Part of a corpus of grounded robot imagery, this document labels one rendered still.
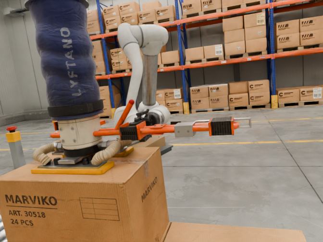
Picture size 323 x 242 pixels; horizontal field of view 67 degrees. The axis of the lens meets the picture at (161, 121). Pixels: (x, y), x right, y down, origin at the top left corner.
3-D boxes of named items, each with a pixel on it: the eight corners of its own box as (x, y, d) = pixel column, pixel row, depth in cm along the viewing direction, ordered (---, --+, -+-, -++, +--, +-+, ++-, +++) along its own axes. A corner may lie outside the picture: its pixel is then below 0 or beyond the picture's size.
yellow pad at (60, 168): (31, 174, 101) (28, 163, 100) (48, 165, 110) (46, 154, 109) (102, 175, 90) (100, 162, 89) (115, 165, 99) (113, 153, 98)
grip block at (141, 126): (119, 141, 96) (117, 127, 95) (130, 135, 105) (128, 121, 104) (139, 140, 93) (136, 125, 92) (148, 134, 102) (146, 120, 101)
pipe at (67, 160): (32, 164, 102) (30, 151, 101) (71, 146, 125) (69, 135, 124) (103, 163, 91) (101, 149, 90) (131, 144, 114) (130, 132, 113)
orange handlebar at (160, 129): (29, 141, 112) (28, 133, 112) (71, 126, 140) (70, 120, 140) (239, 132, 83) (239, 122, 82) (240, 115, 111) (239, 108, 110)
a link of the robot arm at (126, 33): (123, 40, 138) (145, 39, 143) (114, 18, 144) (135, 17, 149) (120, 56, 149) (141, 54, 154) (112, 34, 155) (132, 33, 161)
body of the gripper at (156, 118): (158, 111, 116) (152, 114, 107) (160, 128, 117) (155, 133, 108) (143, 112, 118) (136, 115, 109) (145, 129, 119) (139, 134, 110)
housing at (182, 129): (174, 138, 90) (173, 126, 89) (179, 133, 96) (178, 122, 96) (193, 137, 88) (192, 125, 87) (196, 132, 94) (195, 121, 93)
